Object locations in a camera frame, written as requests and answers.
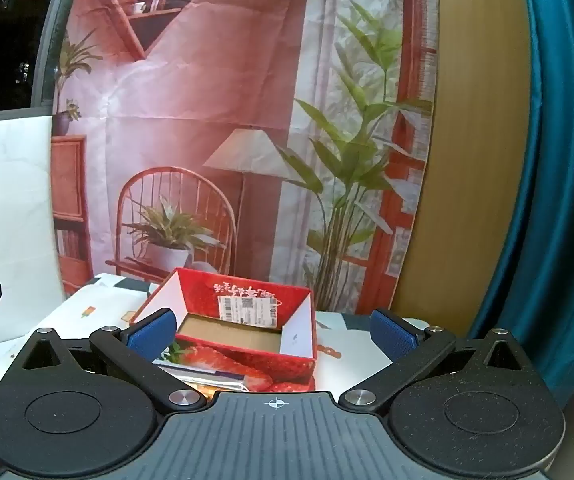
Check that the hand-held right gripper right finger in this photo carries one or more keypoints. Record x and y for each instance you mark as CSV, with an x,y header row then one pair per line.
x,y
392,332

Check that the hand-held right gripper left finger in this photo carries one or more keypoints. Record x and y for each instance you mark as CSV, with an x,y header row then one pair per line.
x,y
151,334

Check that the silver foil snack bag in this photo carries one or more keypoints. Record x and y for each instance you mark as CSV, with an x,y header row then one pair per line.
x,y
202,377

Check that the red strawberry print cardboard box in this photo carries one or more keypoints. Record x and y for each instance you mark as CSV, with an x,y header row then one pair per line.
x,y
247,305

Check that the white marble pattern board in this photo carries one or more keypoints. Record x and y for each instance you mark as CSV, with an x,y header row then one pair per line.
x,y
7,200

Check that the teal curtain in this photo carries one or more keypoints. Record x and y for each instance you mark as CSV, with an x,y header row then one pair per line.
x,y
562,185

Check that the room scene wall poster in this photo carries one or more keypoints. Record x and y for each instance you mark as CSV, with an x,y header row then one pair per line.
x,y
247,110

